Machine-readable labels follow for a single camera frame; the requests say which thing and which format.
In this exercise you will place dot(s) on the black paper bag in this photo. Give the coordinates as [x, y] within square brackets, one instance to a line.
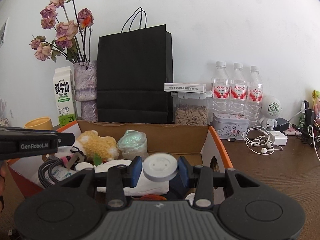
[132, 69]

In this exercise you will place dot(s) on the clear seed container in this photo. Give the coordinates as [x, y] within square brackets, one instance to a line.
[191, 109]

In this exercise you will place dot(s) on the dried pink roses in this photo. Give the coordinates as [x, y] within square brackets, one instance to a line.
[73, 31]

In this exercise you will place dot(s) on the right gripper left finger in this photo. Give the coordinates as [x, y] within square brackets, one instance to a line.
[116, 179]

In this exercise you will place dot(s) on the purple textured vase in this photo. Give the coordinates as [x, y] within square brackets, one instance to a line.
[85, 78]

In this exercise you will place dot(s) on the water bottle middle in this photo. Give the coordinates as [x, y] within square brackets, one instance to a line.
[238, 90]

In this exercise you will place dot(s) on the water bottle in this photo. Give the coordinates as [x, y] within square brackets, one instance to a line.
[220, 88]
[238, 90]
[254, 97]

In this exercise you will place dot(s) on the white ribbed jar lid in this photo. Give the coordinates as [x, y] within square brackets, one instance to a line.
[160, 167]

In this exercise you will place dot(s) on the white cloth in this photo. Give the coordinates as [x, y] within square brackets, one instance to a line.
[144, 186]

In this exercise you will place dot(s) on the water bottle left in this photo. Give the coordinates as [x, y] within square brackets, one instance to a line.
[220, 88]

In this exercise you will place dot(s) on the white milk carton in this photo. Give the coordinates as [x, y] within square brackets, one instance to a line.
[64, 95]

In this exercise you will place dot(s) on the white yellow plush toy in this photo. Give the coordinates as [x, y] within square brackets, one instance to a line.
[91, 145]

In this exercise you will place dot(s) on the green white plastic bag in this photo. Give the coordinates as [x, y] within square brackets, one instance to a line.
[132, 144]

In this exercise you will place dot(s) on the red cardboard box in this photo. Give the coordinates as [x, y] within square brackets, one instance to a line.
[198, 144]

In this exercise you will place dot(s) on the white earphones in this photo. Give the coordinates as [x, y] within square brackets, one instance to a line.
[262, 144]

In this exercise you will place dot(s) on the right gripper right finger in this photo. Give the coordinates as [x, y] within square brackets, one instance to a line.
[201, 178]

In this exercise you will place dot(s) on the patterned tin box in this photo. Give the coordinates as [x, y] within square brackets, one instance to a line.
[230, 125]

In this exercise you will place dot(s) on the white charger with cable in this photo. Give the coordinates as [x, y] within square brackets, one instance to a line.
[278, 138]

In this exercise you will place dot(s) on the white robot speaker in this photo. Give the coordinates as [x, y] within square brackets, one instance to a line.
[270, 110]

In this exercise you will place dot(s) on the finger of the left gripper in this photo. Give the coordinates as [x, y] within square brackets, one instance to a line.
[65, 139]
[19, 129]

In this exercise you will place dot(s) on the yellow snack bag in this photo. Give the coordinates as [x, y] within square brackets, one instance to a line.
[316, 105]

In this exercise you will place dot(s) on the white flat box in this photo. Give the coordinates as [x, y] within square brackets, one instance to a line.
[185, 87]

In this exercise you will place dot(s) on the water bottle right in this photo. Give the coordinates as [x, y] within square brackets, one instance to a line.
[254, 97]

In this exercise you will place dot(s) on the yellow ceramic mug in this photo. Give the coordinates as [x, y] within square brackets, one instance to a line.
[42, 123]

